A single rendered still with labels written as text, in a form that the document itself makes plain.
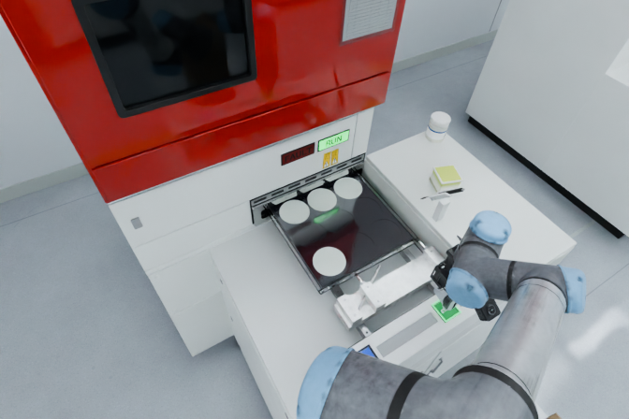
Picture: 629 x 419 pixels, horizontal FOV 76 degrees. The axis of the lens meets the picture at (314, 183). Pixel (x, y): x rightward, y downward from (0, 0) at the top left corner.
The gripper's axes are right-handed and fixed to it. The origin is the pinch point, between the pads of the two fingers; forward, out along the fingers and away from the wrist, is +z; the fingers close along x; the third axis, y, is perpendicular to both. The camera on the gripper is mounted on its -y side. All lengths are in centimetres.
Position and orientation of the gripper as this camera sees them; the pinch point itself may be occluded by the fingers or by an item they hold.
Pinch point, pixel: (449, 308)
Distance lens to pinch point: 114.9
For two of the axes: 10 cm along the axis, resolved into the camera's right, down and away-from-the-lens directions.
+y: -5.1, -6.5, 5.6
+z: -0.4, 6.7, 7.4
